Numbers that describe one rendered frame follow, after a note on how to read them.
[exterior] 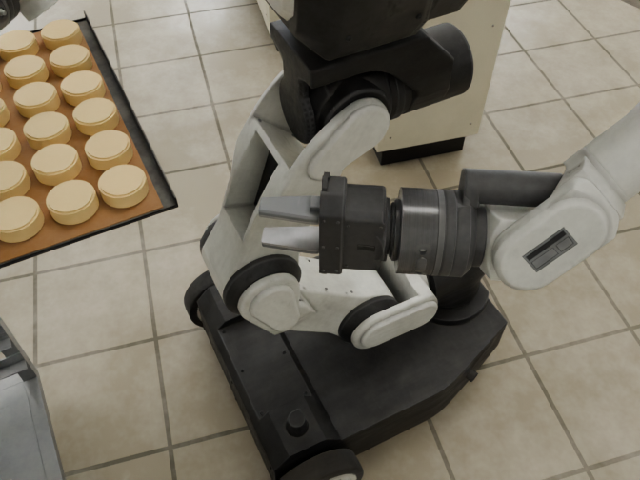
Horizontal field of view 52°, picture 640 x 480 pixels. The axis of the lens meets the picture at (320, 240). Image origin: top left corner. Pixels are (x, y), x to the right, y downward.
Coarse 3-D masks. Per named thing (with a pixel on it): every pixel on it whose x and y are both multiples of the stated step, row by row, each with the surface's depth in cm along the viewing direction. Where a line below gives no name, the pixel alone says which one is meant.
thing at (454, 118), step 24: (480, 0) 168; (504, 0) 170; (432, 24) 170; (456, 24) 172; (480, 24) 174; (504, 24) 176; (480, 48) 180; (480, 72) 187; (456, 96) 192; (480, 96) 194; (408, 120) 194; (432, 120) 196; (456, 120) 199; (480, 120) 202; (384, 144) 199; (408, 144) 202; (432, 144) 209; (456, 144) 212
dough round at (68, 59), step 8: (64, 48) 85; (72, 48) 85; (80, 48) 85; (56, 56) 83; (64, 56) 83; (72, 56) 83; (80, 56) 83; (88, 56) 84; (56, 64) 82; (64, 64) 82; (72, 64) 82; (80, 64) 83; (88, 64) 84; (56, 72) 83; (64, 72) 83; (72, 72) 83
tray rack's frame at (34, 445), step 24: (0, 384) 145; (24, 384) 145; (0, 408) 141; (24, 408) 141; (0, 432) 138; (24, 432) 138; (48, 432) 137; (0, 456) 134; (24, 456) 134; (48, 456) 134
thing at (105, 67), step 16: (32, 32) 90; (96, 48) 88; (112, 80) 84; (112, 96) 82; (128, 112) 80; (128, 128) 78; (144, 144) 76; (144, 160) 74; (160, 176) 73; (160, 192) 71; (128, 224) 68; (80, 240) 67; (32, 256) 66
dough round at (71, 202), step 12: (72, 180) 69; (60, 192) 68; (72, 192) 68; (84, 192) 68; (48, 204) 68; (60, 204) 67; (72, 204) 67; (84, 204) 67; (96, 204) 69; (60, 216) 67; (72, 216) 67; (84, 216) 68
